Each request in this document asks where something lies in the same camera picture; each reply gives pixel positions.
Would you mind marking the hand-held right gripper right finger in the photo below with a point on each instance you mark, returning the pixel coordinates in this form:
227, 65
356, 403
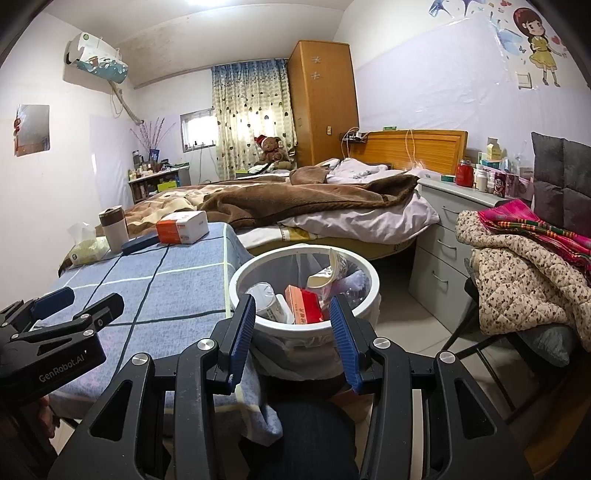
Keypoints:
344, 346

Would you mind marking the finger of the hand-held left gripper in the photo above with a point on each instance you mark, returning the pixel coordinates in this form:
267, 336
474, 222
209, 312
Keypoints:
53, 300
101, 311

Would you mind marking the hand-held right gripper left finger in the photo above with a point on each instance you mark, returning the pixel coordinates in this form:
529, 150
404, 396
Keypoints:
242, 341

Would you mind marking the white can blue label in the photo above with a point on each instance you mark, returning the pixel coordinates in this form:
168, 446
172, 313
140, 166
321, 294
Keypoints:
268, 300

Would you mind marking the white round waste bin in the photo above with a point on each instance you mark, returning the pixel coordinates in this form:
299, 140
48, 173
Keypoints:
295, 328

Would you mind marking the red cardboard box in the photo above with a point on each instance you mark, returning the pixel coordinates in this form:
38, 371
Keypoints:
304, 307

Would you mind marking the yellow tissue pack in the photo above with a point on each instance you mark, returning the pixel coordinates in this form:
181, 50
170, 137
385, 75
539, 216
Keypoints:
87, 249

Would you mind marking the blue checked tablecloth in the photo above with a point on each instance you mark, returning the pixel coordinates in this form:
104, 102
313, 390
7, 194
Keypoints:
175, 286

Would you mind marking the brown white tumbler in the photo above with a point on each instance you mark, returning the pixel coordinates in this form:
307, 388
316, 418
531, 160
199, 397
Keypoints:
114, 228

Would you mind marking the clear bin liner bag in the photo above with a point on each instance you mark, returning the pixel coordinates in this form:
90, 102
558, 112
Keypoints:
304, 265

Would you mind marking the orange white box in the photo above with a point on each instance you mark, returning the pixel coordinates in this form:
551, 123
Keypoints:
182, 228

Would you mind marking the pale pink duvet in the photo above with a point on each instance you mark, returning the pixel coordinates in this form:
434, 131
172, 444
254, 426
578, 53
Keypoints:
360, 221

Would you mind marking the black chair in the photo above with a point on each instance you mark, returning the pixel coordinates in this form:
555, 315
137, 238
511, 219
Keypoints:
471, 295

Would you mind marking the beige blanket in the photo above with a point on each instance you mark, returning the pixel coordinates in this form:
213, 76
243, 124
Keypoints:
184, 201

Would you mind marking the cluttered desk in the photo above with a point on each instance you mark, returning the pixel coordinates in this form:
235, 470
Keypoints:
157, 182

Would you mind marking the grey nightstand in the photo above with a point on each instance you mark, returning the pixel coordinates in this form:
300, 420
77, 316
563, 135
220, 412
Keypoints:
443, 240

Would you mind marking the brown blanket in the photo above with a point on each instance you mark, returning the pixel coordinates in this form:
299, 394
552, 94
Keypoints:
300, 194

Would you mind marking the floral quilted jacket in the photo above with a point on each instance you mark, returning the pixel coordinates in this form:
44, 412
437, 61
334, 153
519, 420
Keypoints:
517, 286

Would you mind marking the dried branches in vase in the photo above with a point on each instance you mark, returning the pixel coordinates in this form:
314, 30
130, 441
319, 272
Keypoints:
154, 136

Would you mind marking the brown teddy bear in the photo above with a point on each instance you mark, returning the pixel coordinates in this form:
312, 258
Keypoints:
272, 150

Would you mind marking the window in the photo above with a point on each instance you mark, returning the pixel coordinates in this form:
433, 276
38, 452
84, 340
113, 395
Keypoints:
198, 129

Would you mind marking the air conditioner pipe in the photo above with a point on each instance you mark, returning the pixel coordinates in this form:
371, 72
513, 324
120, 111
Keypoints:
127, 106

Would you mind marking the red jar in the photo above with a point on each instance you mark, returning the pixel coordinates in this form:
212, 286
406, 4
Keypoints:
464, 175

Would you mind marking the power strip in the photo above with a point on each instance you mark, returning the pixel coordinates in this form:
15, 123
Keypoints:
353, 136

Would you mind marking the wooden headboard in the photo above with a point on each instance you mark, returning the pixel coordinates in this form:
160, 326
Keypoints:
415, 147

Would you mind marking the white bottle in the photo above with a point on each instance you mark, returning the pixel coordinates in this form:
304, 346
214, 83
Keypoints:
481, 182

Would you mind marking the colourful plaid cloth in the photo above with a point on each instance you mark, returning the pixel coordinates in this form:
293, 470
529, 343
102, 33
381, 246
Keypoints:
531, 226

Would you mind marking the patterned curtain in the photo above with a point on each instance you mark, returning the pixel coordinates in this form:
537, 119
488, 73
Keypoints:
251, 115

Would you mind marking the pink cartoon box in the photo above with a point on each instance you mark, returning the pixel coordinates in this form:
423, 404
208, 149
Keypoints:
508, 184

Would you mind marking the green white carton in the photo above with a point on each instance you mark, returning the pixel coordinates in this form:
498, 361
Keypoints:
489, 154

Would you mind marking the wooden wardrobe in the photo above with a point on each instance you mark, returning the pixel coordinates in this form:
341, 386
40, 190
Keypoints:
323, 101

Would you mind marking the black cushion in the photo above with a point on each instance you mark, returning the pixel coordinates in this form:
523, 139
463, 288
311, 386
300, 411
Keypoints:
563, 170

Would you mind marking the wall mirror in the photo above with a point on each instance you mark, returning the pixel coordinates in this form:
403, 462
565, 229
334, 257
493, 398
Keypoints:
32, 129

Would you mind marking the wall air conditioner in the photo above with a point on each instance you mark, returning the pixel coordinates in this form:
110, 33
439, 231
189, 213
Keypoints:
97, 57

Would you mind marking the blue bird wall decal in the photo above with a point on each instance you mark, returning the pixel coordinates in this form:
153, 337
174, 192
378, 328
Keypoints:
455, 9

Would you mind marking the cartoon girl wall decal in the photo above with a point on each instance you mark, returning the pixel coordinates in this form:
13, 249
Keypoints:
540, 41

